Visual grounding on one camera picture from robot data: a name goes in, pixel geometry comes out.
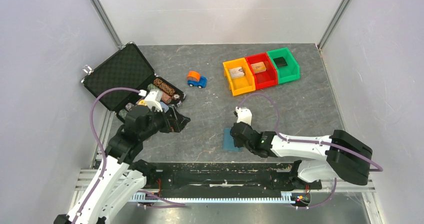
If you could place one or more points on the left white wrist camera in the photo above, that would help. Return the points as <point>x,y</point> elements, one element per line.
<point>151,99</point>

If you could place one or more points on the black card in green bin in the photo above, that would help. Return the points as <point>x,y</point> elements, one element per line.
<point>280,62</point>

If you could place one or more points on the blue card holder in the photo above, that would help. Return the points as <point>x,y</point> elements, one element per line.
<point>228,142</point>

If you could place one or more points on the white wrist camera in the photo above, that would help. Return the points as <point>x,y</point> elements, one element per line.
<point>243,115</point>
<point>151,99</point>

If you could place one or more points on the white card stack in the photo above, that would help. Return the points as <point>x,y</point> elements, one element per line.
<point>237,72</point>

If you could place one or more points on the gold card in red bin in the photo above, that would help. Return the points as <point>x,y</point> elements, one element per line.
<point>258,67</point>

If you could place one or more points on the green storage bin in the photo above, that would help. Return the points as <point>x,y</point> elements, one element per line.
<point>289,73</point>

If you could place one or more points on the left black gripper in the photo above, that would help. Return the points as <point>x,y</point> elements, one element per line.
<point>180,121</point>

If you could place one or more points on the red storage bin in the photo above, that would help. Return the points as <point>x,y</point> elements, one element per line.
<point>265,79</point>

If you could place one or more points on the yellow storage bin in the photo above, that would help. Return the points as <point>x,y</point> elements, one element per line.
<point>241,85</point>

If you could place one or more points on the blue orange toy car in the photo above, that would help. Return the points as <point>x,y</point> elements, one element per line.
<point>194,79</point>

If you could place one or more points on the black poker chip case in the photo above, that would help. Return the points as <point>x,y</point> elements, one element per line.
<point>129,68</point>

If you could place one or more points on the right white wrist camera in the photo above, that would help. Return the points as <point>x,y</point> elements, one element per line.
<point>243,115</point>

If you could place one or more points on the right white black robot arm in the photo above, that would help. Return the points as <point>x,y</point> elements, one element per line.
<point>339,155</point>

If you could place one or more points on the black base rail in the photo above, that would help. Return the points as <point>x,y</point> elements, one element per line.
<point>224,180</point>

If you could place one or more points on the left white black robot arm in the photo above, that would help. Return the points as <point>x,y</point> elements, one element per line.
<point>120,176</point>

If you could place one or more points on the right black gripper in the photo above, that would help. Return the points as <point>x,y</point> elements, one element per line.
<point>237,144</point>

